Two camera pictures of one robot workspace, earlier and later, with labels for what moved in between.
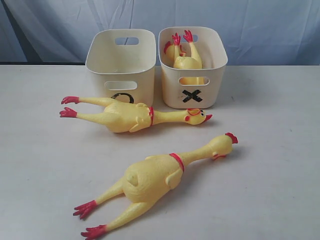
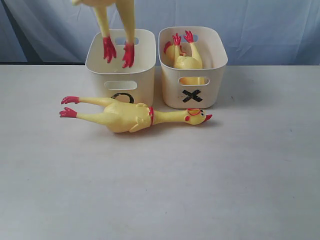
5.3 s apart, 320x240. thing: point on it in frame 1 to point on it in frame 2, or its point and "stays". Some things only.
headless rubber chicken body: (194, 62) stays
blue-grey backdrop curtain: (257, 32) stays
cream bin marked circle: (121, 65) stays
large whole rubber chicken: (145, 179) to (126, 11)
